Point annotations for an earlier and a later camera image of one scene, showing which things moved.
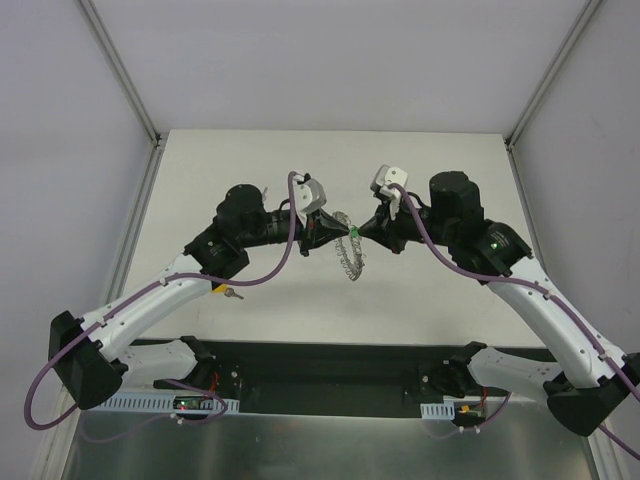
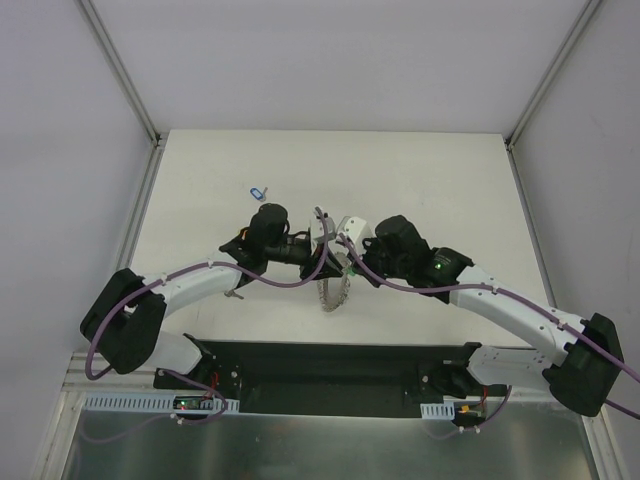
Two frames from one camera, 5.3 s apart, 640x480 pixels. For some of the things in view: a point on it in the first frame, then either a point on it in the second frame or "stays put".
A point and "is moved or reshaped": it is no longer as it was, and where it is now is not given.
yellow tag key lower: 228,291 stays put
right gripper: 388,231 → 365,255
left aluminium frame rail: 156,140 stays put
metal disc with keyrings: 353,272 is moved or reshaped
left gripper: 307,233 → 310,253
